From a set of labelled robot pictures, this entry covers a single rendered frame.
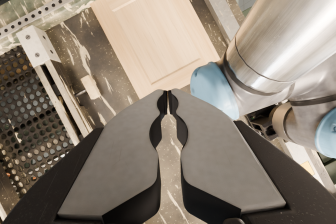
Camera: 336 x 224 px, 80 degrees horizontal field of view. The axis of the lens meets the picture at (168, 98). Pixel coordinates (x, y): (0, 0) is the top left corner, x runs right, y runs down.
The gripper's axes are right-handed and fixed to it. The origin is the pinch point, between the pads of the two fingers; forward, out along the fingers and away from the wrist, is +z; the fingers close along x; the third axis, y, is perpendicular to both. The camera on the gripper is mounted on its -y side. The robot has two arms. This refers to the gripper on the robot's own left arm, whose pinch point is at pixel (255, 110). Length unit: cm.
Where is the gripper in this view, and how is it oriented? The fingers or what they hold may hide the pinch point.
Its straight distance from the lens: 64.8
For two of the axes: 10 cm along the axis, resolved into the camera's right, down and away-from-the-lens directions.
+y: -8.8, 4.7, 0.1
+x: 4.7, 8.8, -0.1
